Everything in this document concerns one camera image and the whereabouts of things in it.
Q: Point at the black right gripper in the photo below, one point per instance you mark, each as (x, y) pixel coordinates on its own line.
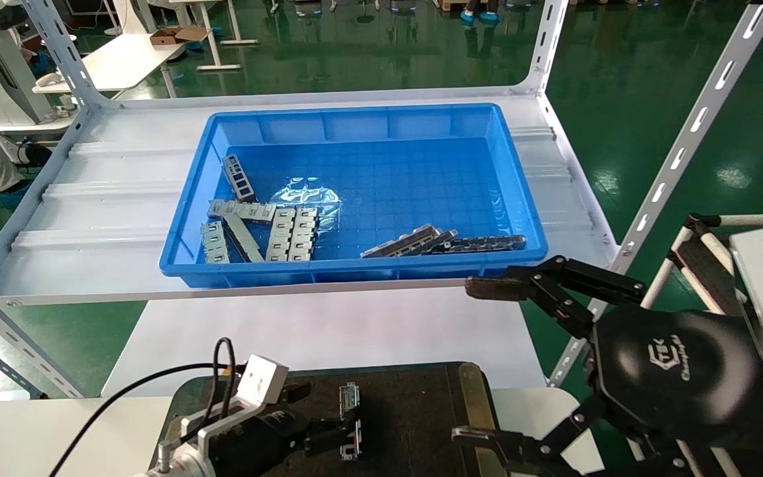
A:
(673, 371)

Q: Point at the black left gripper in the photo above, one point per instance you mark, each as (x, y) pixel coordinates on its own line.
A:
(262, 444)

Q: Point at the dark long metal part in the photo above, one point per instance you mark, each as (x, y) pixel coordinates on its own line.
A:
(350, 417)

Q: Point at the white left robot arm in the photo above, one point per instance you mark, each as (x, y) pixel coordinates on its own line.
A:
(186, 464)

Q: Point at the black foam container tray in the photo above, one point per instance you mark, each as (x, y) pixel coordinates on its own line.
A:
(408, 411)

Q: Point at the black long metal part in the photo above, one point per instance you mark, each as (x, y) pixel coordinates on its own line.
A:
(487, 243)

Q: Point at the dark slotted metal part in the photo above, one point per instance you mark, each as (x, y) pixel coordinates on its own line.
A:
(238, 177)

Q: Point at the clear plastic bag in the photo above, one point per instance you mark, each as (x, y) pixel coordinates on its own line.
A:
(308, 195)

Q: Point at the large blue plastic bin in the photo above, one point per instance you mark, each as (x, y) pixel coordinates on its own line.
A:
(421, 165)

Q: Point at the white metal shelf rack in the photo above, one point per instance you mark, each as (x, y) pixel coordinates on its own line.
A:
(123, 199)

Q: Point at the white desk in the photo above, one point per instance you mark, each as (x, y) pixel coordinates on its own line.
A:
(123, 59)

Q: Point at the open cardboard box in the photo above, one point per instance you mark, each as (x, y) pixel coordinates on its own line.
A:
(169, 36)

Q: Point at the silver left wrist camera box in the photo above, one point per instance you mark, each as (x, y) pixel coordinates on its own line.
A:
(259, 381)

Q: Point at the white desk leg frame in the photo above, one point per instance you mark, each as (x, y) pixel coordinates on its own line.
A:
(219, 67)

